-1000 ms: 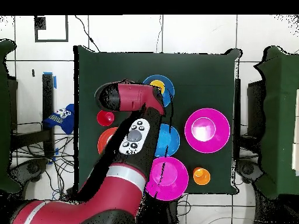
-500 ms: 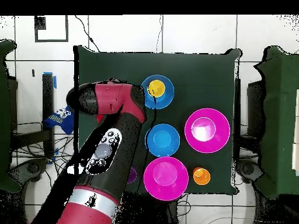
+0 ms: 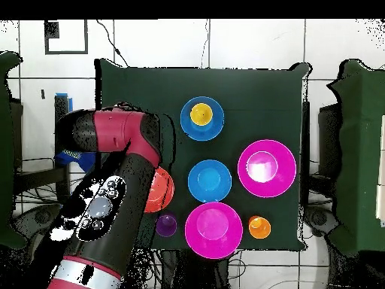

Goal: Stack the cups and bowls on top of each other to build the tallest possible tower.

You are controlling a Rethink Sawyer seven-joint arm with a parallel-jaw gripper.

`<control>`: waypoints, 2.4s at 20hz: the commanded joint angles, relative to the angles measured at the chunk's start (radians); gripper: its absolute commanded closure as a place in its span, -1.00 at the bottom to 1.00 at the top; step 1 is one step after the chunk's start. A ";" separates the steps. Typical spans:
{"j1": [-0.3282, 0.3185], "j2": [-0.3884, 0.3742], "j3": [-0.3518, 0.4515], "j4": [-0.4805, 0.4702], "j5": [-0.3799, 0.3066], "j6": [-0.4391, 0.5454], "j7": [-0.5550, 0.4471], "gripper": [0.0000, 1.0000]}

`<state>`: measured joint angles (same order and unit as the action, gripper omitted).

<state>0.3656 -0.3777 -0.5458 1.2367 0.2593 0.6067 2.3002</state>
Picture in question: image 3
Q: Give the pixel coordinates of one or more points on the dark green table cloth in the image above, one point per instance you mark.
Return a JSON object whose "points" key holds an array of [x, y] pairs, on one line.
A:
{"points": [[255, 96]]}

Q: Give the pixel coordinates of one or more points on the black metal stand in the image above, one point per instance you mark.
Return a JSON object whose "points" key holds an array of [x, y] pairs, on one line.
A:
{"points": [[61, 104], [305, 150]]}

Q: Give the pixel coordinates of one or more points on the yellow plastic cup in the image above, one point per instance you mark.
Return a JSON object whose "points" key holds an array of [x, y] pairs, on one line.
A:
{"points": [[201, 114]]}

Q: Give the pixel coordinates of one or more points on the black tape square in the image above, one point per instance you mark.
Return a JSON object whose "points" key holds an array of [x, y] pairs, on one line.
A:
{"points": [[66, 52]]}

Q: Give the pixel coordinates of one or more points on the pink plastic bowl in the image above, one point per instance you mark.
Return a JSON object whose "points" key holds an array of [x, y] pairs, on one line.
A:
{"points": [[213, 230], [279, 180]]}

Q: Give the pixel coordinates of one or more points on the green-covered side table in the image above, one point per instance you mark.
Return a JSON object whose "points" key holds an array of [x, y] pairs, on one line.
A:
{"points": [[361, 150], [6, 150]]}

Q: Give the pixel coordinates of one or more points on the purple plastic cup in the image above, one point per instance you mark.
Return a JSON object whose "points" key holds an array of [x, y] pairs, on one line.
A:
{"points": [[166, 225]]}

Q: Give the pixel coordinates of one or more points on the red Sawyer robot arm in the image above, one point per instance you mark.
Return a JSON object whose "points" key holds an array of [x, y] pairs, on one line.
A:
{"points": [[120, 192]]}

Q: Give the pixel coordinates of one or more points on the orange plastic cup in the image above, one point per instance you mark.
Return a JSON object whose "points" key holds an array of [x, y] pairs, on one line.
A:
{"points": [[259, 227]]}

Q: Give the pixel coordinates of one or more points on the red-orange plastic bowl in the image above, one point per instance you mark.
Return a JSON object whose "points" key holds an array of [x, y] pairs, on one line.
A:
{"points": [[164, 189]]}

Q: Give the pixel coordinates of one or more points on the blue plastic bowl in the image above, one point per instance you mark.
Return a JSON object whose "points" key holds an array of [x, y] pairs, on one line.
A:
{"points": [[207, 132], [209, 180]]}

